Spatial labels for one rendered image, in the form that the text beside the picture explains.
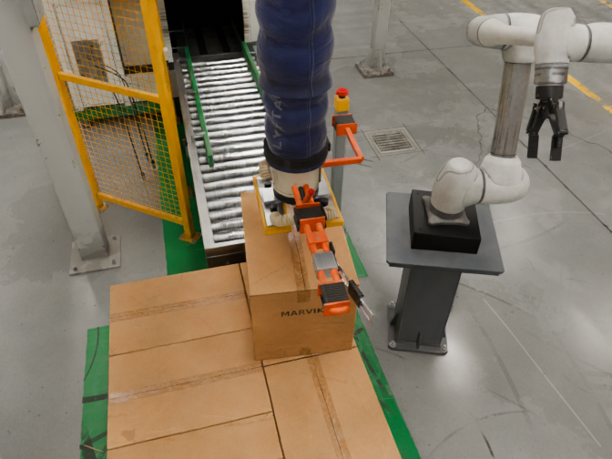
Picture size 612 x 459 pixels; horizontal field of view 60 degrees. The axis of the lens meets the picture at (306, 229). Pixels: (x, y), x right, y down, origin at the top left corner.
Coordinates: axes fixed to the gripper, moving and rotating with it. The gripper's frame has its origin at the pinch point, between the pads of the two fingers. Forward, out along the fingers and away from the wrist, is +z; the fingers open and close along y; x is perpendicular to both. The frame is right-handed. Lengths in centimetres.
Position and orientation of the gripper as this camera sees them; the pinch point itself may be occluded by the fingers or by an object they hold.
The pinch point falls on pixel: (543, 155)
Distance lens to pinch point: 174.3
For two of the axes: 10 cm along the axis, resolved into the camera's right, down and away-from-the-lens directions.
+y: 0.7, 1.9, -9.8
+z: -0.1, 9.8, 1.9
